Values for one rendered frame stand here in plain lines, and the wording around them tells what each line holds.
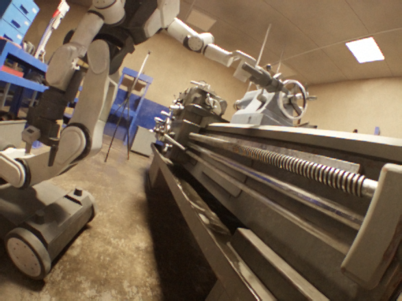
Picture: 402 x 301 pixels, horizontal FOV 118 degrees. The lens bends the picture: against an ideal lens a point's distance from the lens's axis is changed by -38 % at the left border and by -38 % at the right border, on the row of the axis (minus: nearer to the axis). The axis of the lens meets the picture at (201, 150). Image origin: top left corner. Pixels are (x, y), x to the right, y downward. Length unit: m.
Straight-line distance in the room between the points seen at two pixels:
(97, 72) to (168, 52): 5.29
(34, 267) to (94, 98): 0.66
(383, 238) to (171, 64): 5.82
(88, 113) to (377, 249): 0.85
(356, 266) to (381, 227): 0.07
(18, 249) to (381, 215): 0.95
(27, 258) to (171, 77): 5.49
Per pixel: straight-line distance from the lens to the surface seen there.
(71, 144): 0.73
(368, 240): 0.34
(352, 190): 0.39
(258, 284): 0.54
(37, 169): 0.91
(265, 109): 1.05
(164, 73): 5.77
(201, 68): 6.06
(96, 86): 0.74
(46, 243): 0.77
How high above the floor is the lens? 0.68
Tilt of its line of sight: 1 degrees down
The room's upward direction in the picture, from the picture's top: 21 degrees clockwise
